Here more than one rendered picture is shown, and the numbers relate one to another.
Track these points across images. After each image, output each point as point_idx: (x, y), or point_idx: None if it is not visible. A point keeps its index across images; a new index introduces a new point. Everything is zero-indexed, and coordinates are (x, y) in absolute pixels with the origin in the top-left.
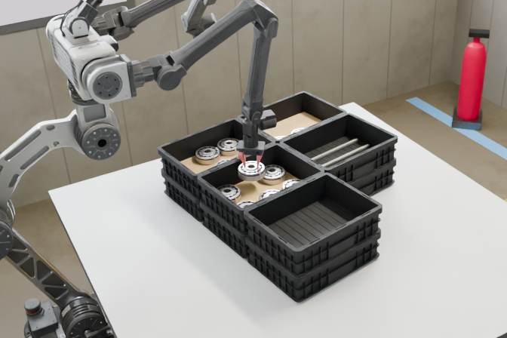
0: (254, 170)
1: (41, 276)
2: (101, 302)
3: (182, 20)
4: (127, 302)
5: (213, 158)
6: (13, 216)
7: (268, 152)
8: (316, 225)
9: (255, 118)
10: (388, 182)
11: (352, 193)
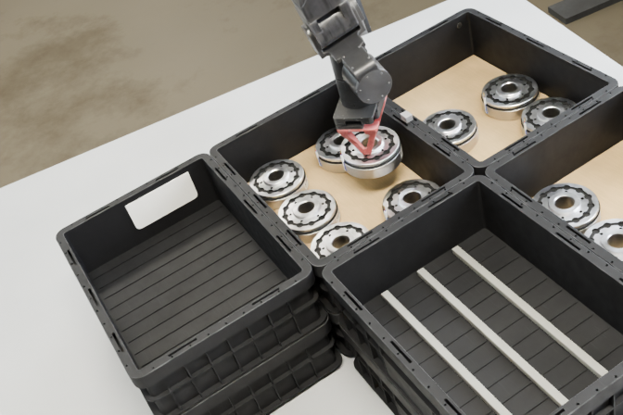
0: (354, 151)
1: None
2: (206, 102)
3: None
4: (197, 125)
5: (485, 105)
6: None
7: (451, 168)
8: (215, 297)
9: (308, 37)
10: None
11: None
